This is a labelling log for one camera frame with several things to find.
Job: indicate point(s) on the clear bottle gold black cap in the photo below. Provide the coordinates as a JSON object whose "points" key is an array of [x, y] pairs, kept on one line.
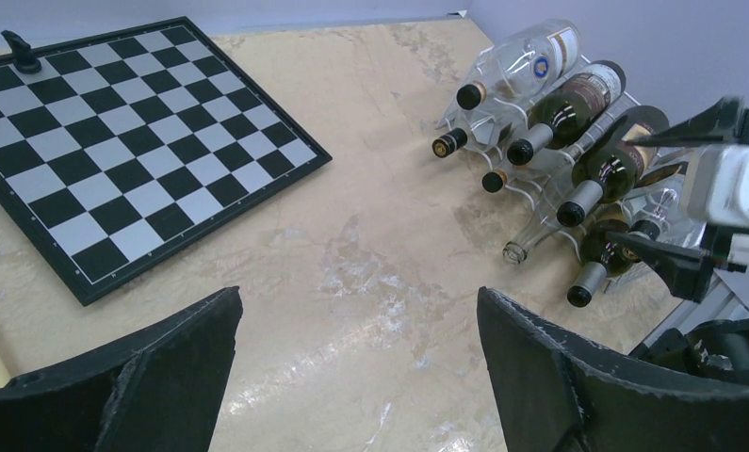
{"points": [[479, 137]]}

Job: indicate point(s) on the green wine bottle white label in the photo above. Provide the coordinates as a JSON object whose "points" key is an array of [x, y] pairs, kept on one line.
{"points": [[566, 113]]}

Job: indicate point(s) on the clear round bottle blue emblem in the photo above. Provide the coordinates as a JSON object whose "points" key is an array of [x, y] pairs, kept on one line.
{"points": [[524, 64]]}

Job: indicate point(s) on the dark wine bottle silver neck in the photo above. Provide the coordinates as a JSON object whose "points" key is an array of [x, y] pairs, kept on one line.
{"points": [[601, 258]]}

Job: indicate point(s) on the black chess knight piece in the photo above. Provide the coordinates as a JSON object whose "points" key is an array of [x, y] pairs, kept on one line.
{"points": [[25, 59]]}

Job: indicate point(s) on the clear empty bottle no cap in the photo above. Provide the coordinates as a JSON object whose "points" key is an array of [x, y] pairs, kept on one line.
{"points": [[517, 250]]}

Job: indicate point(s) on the dark wine bottle brown label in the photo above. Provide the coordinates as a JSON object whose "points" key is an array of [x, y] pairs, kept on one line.
{"points": [[613, 165]]}

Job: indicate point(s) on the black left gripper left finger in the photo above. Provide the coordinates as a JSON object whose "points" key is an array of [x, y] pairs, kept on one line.
{"points": [[156, 389]]}

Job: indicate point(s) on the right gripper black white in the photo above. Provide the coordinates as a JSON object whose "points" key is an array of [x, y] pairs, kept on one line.
{"points": [[716, 192]]}

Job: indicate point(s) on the black white chessboard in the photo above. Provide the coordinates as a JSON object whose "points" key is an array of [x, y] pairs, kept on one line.
{"points": [[127, 147]]}

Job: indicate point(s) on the white wire wine rack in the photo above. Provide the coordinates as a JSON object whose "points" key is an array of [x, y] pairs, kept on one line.
{"points": [[650, 206]]}

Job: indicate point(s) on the aluminium table frame rail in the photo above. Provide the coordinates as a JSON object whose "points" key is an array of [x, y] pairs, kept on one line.
{"points": [[721, 302]]}

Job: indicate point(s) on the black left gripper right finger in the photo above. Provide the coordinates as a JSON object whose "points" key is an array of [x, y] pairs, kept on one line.
{"points": [[556, 390]]}

